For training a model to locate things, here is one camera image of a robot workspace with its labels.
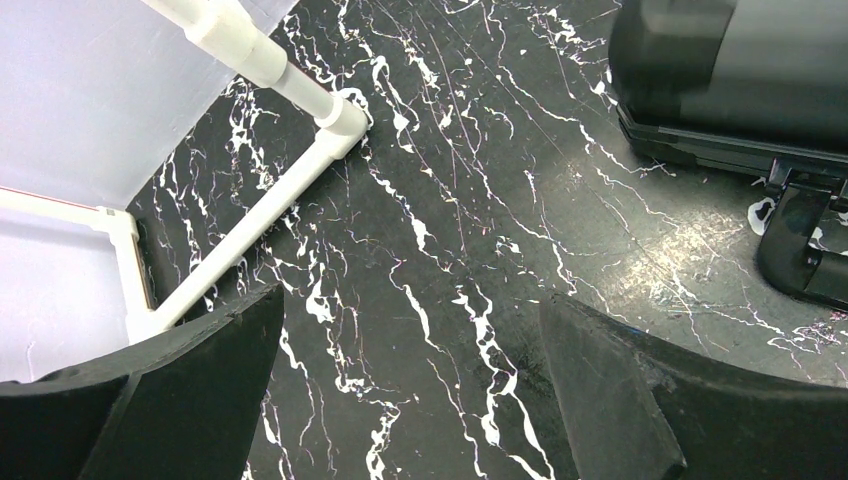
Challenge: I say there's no white pvc pipe frame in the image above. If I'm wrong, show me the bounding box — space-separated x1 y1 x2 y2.
1 1 370 344

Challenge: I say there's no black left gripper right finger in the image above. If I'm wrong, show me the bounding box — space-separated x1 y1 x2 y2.
539 293 847 479

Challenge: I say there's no black poker set case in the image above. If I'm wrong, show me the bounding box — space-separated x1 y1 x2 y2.
608 0 847 310

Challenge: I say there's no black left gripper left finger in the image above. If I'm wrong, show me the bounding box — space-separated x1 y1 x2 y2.
1 285 285 479

